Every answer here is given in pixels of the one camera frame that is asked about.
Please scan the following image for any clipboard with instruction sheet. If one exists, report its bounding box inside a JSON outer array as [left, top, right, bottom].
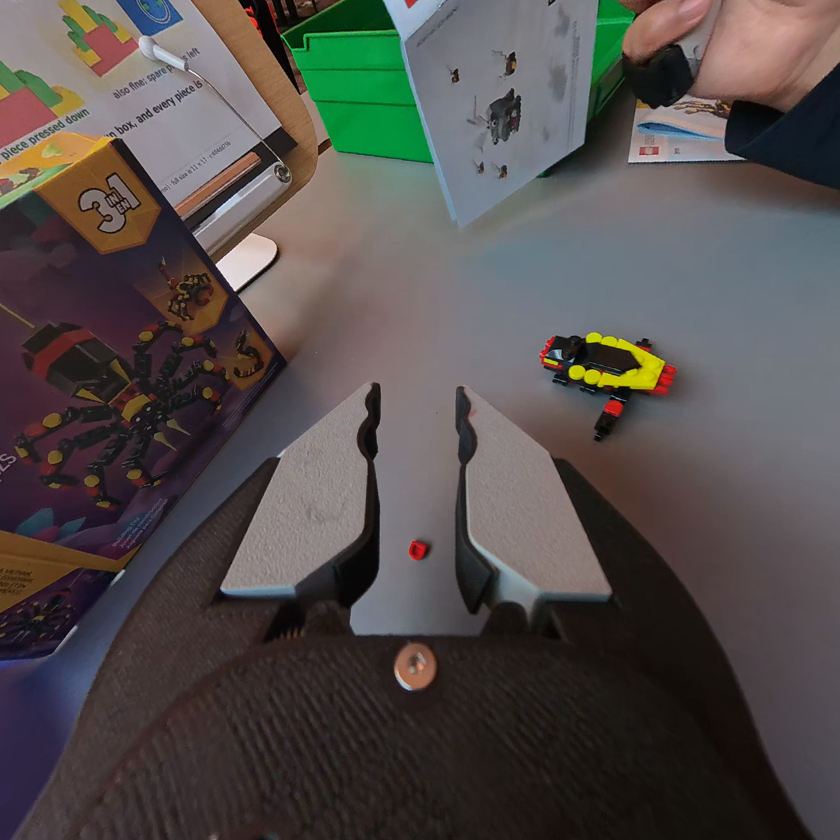
[[0, 0, 319, 293]]

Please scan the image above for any lego instruction booklet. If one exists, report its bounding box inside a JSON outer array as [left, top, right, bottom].
[[628, 97, 739, 165], [382, 0, 599, 228]]

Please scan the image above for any person's right hand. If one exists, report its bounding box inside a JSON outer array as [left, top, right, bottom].
[[620, 0, 840, 114]]

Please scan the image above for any lego set box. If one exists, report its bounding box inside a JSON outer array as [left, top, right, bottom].
[[0, 131, 288, 660]]

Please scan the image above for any person's right forearm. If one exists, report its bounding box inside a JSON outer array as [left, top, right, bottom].
[[724, 62, 840, 191]]

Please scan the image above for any printed instruction sheet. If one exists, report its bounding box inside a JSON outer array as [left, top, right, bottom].
[[0, 0, 283, 198]]

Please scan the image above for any yellow black lego model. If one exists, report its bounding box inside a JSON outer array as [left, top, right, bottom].
[[539, 331, 678, 442]]

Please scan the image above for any closed lego instruction booklet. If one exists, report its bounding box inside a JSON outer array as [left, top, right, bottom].
[[628, 97, 739, 165]]

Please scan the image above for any green plastic bin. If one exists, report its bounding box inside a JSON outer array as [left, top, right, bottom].
[[281, 0, 634, 179]]

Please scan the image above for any wire page holder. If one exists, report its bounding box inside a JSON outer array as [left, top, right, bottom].
[[139, 36, 294, 186]]

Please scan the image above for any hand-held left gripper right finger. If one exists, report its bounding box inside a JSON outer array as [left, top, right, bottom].
[[455, 385, 614, 616]]

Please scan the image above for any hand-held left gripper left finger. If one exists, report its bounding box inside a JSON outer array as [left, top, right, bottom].
[[218, 382, 382, 610]]

